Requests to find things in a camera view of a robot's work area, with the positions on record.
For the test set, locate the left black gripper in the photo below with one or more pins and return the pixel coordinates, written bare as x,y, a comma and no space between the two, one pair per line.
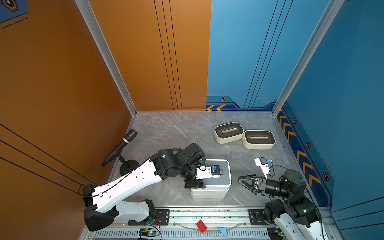
196,184

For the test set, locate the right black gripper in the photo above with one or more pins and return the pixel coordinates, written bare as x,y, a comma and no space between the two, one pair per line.
254,185

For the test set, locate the grey lid tissue box back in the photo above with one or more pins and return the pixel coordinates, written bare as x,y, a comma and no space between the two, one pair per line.
209,193

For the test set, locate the grey lid tissue box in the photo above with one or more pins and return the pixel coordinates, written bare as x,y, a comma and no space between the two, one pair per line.
209,193
224,181
204,198

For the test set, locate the grey lid tissue box front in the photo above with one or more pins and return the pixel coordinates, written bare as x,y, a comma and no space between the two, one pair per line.
204,198

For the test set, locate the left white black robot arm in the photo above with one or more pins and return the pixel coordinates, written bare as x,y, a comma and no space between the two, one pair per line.
106,204

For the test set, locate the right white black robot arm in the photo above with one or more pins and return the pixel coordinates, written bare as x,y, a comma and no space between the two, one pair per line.
293,213

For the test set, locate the red plastic block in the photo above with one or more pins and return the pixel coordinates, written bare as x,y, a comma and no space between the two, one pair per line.
201,226

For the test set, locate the dark lid cream box right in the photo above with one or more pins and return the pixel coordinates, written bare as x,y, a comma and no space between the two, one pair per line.
258,140

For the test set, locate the dark lid cream box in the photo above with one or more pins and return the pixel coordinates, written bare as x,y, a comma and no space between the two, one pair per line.
229,132
258,140

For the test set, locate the blue triangle piece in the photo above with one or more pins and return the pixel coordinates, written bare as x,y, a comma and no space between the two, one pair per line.
223,231

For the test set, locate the dark lid cream box left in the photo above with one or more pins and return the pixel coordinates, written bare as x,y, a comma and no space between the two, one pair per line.
229,132

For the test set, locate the black microphone on stand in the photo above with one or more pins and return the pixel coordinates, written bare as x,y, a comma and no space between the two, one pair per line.
127,166

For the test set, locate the left green circuit board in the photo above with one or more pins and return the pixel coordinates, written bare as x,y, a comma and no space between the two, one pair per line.
149,234

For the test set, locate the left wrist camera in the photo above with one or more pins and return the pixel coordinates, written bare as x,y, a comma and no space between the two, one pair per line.
208,172

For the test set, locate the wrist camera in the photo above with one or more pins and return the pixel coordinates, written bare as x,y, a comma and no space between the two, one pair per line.
208,172
264,164

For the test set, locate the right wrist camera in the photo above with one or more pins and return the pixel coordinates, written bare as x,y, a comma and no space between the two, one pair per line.
264,164

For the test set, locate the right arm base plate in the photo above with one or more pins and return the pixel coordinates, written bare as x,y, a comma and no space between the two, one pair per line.
257,217

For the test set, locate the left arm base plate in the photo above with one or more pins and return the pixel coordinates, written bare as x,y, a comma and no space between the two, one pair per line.
159,218

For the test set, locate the right aluminium corner post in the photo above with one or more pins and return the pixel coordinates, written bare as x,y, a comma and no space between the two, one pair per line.
318,34

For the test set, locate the aluminium corner post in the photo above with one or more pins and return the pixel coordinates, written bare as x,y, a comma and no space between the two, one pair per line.
101,42
318,34

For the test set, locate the left aluminium corner post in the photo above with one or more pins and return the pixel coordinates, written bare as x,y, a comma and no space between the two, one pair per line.
101,42

